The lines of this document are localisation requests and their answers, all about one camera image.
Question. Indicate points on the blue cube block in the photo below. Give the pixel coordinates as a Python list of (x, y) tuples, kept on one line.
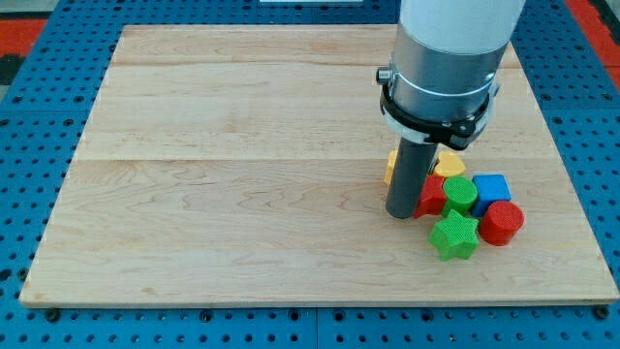
[(491, 188)]

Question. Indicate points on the wooden board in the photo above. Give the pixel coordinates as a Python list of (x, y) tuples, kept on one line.
[(243, 166)]

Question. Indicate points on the red star block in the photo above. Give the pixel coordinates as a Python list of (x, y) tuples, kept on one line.
[(432, 198)]

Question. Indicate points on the yellow heart block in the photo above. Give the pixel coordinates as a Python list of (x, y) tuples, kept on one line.
[(448, 164)]

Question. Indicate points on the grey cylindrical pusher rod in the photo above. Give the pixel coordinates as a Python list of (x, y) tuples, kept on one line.
[(412, 165)]

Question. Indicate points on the green star block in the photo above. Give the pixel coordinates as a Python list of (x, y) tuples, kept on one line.
[(455, 236)]

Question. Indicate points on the red cylinder block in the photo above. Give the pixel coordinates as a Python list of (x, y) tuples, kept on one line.
[(500, 223)]

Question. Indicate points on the yellow block behind rod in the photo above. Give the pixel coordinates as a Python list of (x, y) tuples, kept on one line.
[(391, 159)]

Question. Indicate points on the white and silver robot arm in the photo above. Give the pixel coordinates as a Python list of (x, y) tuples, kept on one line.
[(439, 85)]

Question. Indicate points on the green cylinder block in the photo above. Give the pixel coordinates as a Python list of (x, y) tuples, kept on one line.
[(461, 194)]

